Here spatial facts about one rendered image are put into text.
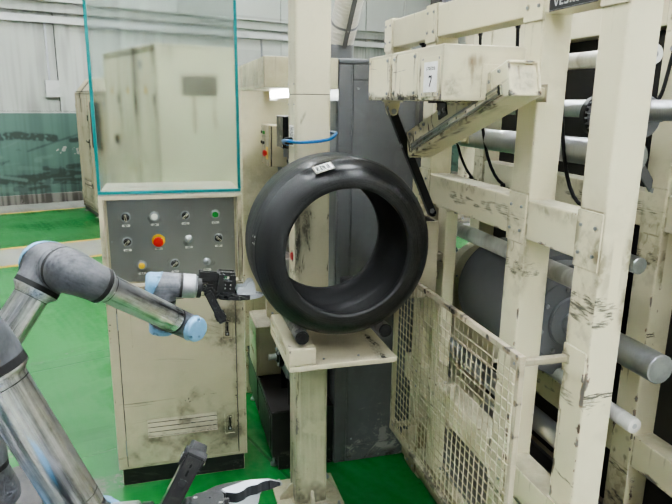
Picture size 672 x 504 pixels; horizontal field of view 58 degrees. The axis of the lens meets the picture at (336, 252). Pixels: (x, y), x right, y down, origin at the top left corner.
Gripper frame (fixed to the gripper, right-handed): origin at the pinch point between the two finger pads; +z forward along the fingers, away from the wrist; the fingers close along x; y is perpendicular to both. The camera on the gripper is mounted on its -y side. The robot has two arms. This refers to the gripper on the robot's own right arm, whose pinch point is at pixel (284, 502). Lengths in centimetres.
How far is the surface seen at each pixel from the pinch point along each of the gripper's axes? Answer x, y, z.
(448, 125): -98, -64, 57
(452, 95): -75, -69, 50
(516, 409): -62, 13, 65
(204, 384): -176, 38, -24
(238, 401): -180, 48, -10
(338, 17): -179, -117, 36
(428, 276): -140, -11, 64
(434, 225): -138, -31, 66
